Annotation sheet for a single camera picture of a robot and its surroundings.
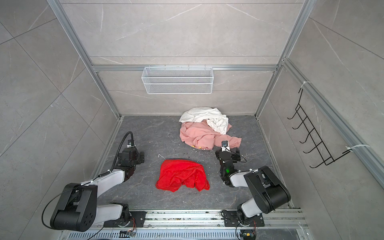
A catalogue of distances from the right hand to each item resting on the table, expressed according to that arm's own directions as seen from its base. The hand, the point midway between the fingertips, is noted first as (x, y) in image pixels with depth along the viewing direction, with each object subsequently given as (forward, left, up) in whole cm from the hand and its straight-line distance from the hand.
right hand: (229, 146), depth 92 cm
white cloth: (+23, +5, -1) cm, 23 cm away
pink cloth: (+10, +19, -1) cm, 21 cm away
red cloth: (-15, +34, -1) cm, 37 cm away
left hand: (-1, +61, 0) cm, 61 cm away
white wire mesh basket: (+40, +34, +22) cm, 57 cm away
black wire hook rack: (-17, -33, +22) cm, 43 cm away
